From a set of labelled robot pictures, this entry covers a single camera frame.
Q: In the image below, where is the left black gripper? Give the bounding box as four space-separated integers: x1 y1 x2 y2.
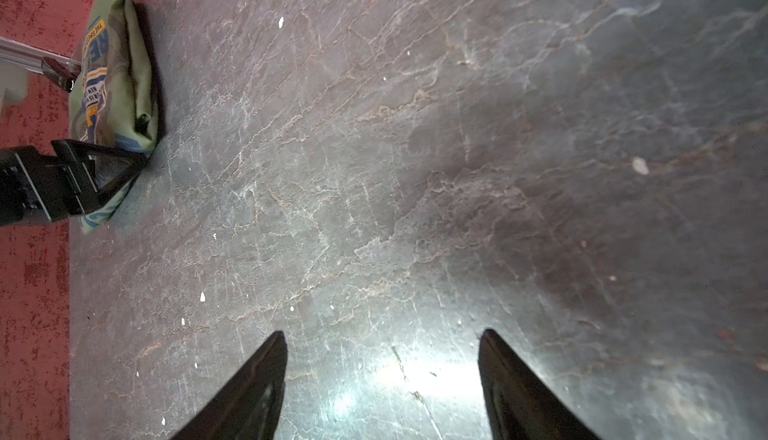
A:
1 140 148 227

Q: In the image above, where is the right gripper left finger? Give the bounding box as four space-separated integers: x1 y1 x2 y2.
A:
174 331 288 439

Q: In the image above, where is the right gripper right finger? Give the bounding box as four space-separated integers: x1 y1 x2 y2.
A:
478 329 597 440

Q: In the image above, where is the olive green tank top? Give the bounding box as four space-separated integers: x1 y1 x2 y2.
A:
67 0 162 236

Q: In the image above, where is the left aluminium corner post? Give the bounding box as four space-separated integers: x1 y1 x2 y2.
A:
1 37 81 93

